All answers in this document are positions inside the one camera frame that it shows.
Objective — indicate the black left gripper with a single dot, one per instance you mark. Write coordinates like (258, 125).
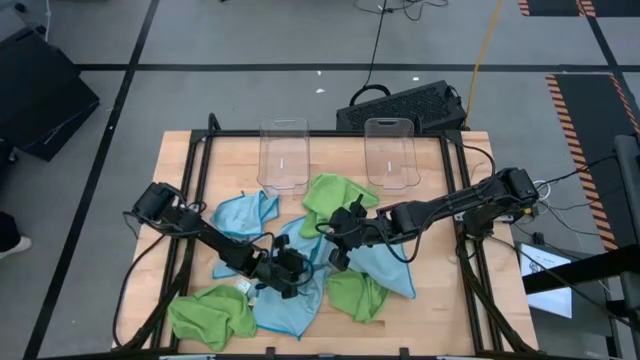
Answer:
(272, 272)

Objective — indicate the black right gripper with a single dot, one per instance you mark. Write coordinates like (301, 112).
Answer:
(367, 232)

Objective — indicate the light blue microfiber towel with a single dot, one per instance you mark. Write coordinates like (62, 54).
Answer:
(240, 217)
(290, 315)
(385, 270)

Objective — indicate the green microfiber towel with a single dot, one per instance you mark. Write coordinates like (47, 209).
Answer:
(325, 195)
(210, 315)
(357, 297)

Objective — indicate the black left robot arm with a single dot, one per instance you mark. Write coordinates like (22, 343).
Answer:
(215, 240)

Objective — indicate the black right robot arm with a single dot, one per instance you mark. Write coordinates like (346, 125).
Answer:
(450, 205)

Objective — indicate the clear plastic bin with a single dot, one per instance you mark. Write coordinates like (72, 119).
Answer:
(390, 150)
(282, 155)

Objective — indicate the monitor with white screen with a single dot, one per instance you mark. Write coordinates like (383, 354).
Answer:
(552, 302)

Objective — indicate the black diagonal bar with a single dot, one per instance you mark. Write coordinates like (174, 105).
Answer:
(575, 272)

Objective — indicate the black mat with orange stripes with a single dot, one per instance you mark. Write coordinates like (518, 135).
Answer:
(590, 130)
(550, 7)

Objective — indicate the person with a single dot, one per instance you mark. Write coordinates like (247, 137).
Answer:
(7, 232)

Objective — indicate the large black case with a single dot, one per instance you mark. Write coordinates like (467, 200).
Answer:
(40, 95)

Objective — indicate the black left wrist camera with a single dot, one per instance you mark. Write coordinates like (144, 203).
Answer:
(297, 267)

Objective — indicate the black metal table frame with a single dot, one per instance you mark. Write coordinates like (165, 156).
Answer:
(325, 134)

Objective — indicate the grey post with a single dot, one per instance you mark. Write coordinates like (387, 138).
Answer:
(629, 200)

